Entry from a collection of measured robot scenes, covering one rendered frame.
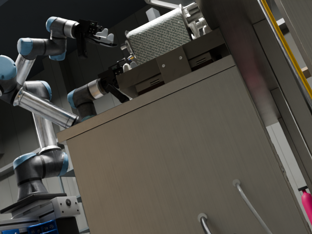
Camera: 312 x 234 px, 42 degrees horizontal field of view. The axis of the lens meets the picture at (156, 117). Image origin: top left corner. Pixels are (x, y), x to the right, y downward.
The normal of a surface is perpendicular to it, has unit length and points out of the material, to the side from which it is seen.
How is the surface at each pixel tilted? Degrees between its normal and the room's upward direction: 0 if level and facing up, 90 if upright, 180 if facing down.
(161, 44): 90
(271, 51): 90
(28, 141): 90
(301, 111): 90
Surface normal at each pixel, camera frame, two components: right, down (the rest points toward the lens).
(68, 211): 0.83, -0.41
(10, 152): -0.47, -0.14
